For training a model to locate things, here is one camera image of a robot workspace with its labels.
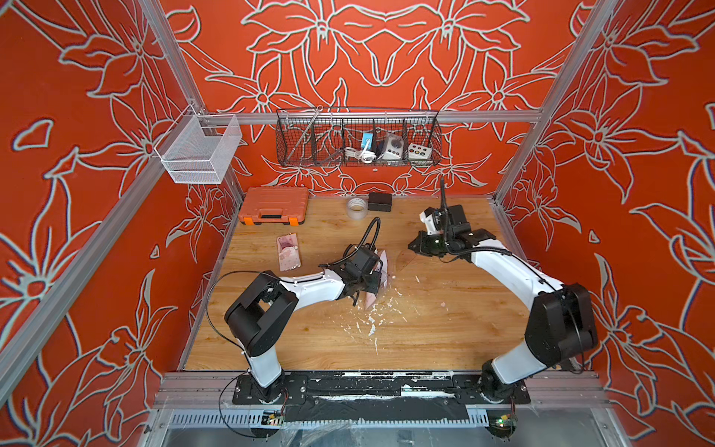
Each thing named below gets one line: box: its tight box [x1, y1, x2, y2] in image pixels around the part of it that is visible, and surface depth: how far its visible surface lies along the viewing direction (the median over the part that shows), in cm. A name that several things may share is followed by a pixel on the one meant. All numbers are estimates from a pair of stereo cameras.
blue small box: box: [361, 132, 374, 150], surface depth 85 cm
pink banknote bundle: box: [276, 232, 302, 272], surface depth 102 cm
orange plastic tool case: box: [238, 186, 310, 227], surface depth 115 cm
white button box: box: [407, 143, 432, 161], surface depth 96 cm
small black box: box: [367, 192, 392, 213], surface depth 116 cm
